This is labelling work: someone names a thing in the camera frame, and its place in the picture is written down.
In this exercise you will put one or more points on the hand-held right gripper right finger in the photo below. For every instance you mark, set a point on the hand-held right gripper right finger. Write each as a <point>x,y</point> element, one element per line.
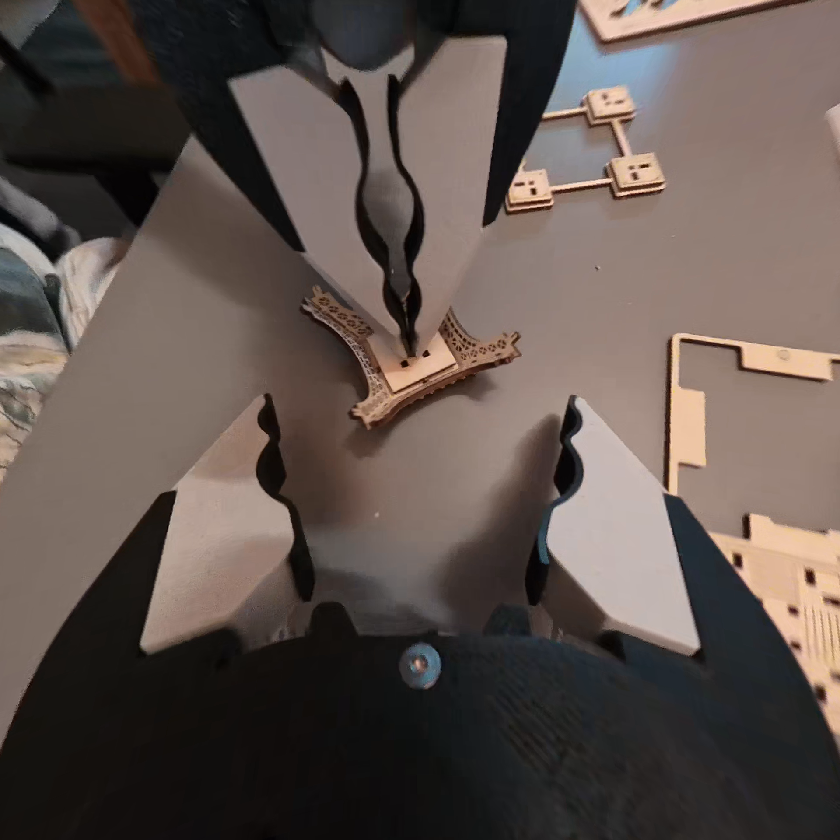
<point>617,525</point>

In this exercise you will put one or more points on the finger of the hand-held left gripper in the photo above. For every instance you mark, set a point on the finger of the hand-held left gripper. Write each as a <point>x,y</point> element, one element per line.
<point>459,144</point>
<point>302,151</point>

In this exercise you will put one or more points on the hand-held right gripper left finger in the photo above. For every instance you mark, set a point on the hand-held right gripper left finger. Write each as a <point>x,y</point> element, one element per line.
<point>223,525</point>

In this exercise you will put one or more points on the wooden lattice tower base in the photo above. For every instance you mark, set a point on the wooden lattice tower base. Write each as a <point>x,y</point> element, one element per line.
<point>433,375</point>

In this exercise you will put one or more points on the wooden sheet with large cutout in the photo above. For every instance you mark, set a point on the wooden sheet with large cutout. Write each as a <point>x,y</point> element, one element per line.
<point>686,426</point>

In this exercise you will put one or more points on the engraved wooden parts sheet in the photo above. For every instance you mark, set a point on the engraved wooden parts sheet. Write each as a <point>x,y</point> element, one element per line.
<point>656,23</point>

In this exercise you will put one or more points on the printed cloth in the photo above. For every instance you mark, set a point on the printed cloth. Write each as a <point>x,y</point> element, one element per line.
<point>26,367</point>

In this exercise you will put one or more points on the white object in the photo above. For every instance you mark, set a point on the white object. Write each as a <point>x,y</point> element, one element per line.
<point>833,131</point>

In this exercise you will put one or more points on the wooden four-pad square frame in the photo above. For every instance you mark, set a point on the wooden four-pad square frame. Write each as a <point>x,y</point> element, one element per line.
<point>636,174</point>

